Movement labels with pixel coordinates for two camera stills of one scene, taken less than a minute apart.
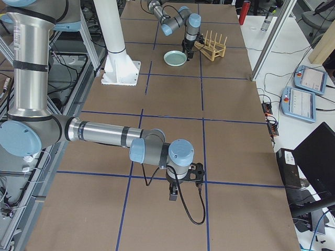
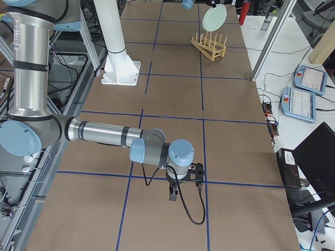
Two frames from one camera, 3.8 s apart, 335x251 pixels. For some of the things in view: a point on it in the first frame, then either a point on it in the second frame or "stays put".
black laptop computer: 308,171 stays put
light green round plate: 175,58 -> 214,18
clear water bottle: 266,24 stays put
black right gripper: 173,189 stays put
